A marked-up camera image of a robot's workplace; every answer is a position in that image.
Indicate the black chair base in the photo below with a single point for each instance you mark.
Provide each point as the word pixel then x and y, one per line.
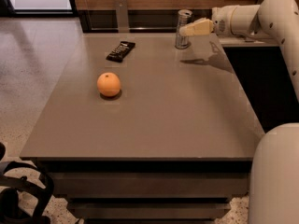
pixel 10 213

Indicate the orange fruit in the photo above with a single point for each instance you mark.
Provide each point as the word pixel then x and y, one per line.
pixel 108 84

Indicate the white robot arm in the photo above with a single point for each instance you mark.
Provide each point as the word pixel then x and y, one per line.
pixel 268 69

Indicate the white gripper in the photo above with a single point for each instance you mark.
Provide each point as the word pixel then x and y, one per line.
pixel 220 21

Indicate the black snack bar wrapper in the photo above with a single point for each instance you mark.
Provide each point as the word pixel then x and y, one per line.
pixel 120 52

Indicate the grey drawer cabinet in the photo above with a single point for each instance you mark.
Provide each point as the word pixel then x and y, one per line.
pixel 174 145

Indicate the left metal bracket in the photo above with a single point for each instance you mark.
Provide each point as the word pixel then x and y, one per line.
pixel 122 15

